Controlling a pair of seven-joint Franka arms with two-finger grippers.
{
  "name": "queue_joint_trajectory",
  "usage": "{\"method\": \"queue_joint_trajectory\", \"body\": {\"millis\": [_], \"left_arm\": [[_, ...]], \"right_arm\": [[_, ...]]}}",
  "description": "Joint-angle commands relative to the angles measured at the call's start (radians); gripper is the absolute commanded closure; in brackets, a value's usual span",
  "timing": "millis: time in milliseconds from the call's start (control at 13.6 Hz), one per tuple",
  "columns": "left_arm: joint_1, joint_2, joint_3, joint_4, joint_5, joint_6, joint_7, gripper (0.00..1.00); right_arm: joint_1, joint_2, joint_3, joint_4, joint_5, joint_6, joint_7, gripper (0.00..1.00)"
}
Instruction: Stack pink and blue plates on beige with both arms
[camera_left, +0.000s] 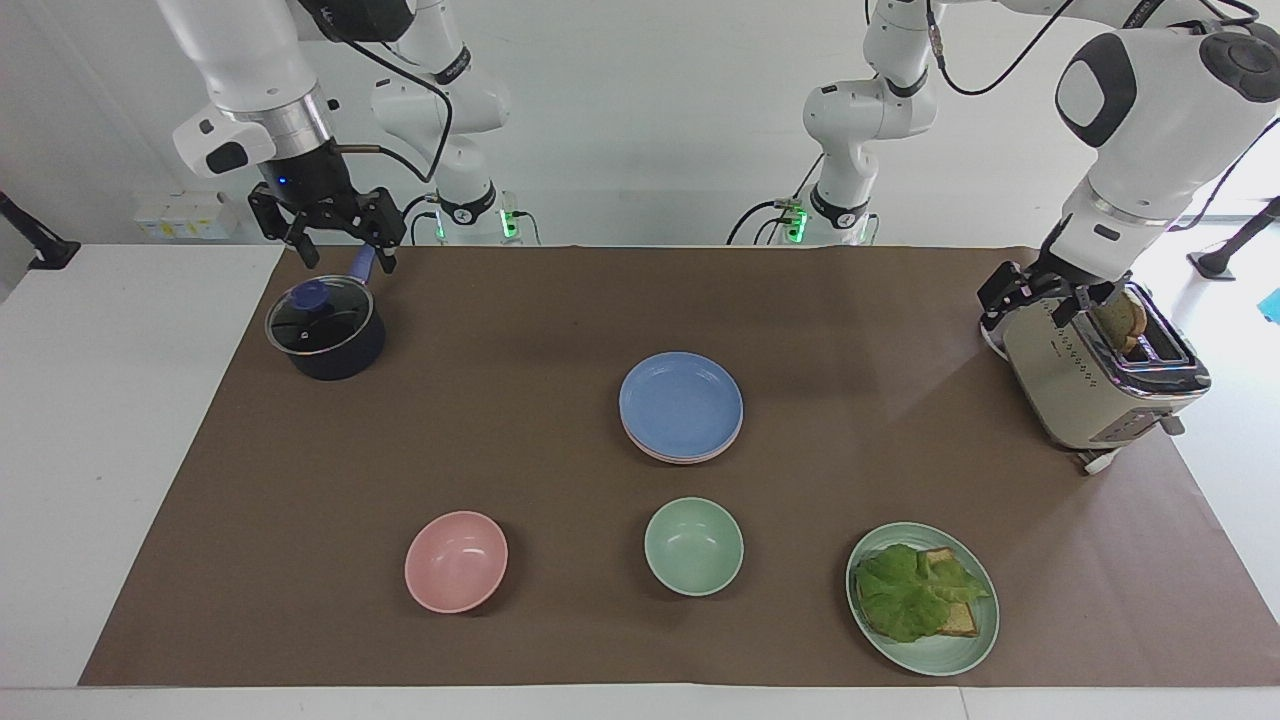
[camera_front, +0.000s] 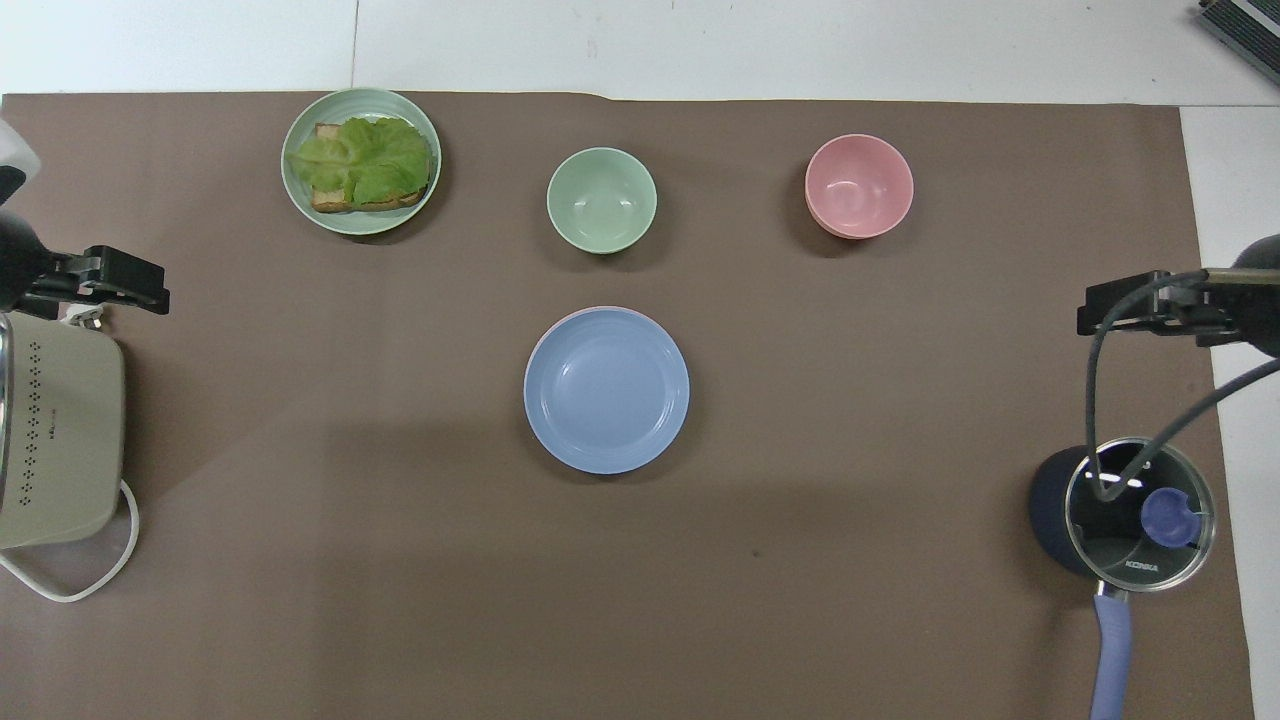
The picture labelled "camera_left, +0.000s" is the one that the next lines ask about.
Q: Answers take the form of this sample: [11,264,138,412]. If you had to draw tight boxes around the blue plate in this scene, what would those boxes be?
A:
[619,351,745,458]

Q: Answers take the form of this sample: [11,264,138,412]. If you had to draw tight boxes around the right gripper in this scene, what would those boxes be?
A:
[247,139,407,274]

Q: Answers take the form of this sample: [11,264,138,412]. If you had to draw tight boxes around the pink bowl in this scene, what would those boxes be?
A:
[404,510,510,615]

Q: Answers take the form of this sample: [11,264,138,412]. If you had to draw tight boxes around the green lettuce leaf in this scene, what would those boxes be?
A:
[854,543,992,644]

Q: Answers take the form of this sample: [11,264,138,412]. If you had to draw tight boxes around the white box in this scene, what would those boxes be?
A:
[133,191,239,242]

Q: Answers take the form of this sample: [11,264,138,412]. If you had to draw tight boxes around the black stand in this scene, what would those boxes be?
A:
[0,190,82,272]
[1187,196,1280,282]

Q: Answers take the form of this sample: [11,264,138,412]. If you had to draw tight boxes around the green bowl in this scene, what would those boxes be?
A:
[643,496,746,599]

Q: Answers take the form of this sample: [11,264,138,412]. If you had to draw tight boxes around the dark blue pot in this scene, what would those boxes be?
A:
[265,244,387,382]

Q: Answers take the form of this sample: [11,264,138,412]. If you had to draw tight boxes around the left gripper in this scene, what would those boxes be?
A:
[977,244,1131,332]

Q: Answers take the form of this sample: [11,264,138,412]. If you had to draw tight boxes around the green plate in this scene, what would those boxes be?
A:
[845,521,1001,678]

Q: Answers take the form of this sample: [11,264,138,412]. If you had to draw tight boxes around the glass lid with blue knob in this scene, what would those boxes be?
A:
[265,277,374,357]

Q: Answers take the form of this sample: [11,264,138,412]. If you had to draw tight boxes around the pink plate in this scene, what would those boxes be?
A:
[622,428,744,463]

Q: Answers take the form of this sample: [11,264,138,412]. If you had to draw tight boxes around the silver toaster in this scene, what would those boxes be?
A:
[1001,282,1213,477]

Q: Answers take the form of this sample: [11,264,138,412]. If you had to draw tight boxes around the toast slice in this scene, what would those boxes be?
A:
[1090,291,1150,354]
[918,546,982,639]

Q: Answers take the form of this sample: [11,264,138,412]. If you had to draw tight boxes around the black cable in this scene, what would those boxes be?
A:
[318,25,457,187]
[724,150,827,247]
[924,0,1079,99]
[400,188,447,247]
[1165,112,1280,233]

